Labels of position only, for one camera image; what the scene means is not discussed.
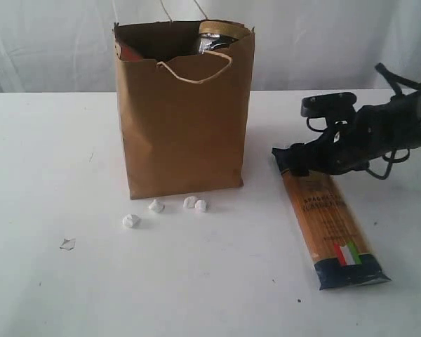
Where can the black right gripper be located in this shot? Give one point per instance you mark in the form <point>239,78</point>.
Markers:
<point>376,131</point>

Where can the spaghetti packet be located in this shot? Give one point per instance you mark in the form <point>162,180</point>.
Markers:
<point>340,253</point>

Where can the clear jar with gold lid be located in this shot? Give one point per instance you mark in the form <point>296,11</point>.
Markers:
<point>216,34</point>

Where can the brown kraft stand-up pouch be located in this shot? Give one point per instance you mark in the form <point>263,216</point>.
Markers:
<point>127,53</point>

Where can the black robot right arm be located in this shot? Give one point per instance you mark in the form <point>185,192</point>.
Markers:
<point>332,131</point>

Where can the brown paper shopping bag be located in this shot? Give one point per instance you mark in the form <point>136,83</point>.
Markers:
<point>183,114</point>

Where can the crumpled white paper ball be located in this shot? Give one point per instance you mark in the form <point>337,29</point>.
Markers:
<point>189,202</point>
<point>130,221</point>
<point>201,205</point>
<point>156,206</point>

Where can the small clear plastic scrap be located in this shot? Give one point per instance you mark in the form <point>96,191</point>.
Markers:
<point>68,244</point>

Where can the white backdrop curtain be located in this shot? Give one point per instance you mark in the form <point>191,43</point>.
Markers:
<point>67,46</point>

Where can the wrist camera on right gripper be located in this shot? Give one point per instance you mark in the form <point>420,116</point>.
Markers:
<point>333,107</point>

